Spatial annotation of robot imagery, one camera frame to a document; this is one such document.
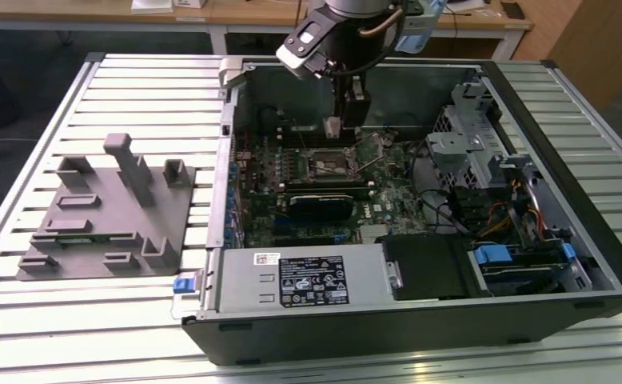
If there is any blue release latch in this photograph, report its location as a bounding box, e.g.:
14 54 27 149
171 275 197 295

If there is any black internal cable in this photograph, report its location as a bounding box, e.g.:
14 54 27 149
414 187 474 238

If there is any hard disk in blue carrier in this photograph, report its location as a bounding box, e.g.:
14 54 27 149
468 242 579 298

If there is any CPU socket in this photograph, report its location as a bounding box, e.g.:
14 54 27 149
300 147 356 180

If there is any silver CPU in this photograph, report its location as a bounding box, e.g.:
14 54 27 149
321 116 342 139

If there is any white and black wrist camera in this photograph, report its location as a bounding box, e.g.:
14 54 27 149
274 10 337 79

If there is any silver disk bay cage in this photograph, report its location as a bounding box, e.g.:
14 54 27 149
424 82 506 190

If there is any black camera cable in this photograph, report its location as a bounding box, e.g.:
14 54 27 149
333 35 398 79

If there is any wooden desk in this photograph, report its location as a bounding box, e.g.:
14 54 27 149
0 0 535 61

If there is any coloured power wire bundle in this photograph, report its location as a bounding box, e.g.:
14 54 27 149
473 178 549 242

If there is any grey parts rack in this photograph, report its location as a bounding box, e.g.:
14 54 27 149
14 131 198 281

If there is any green RAM stick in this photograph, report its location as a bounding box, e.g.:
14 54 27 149
51 232 135 246

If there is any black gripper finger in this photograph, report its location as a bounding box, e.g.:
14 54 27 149
333 75 372 139

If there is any green motherboard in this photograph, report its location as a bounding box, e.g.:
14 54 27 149
229 126 433 249

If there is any small black desk item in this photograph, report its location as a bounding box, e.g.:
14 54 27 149
500 1 527 19

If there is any metal socket cover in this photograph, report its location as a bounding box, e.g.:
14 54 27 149
346 130 394 172

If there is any white cardboard box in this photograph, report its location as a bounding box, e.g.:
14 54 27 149
130 0 174 15

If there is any silver power supply unit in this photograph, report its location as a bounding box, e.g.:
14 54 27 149
214 243 396 319

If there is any black open PC case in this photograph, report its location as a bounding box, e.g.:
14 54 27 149
180 55 622 367

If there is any black graphics card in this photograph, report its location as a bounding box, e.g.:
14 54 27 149
281 192 356 222

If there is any wooden cabinet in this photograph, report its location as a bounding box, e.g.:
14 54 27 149
512 0 622 111

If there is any silver chipset heat sink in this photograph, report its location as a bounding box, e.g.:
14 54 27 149
358 222 392 244

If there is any black cable with brass plug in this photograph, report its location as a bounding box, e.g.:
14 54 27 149
358 6 405 40

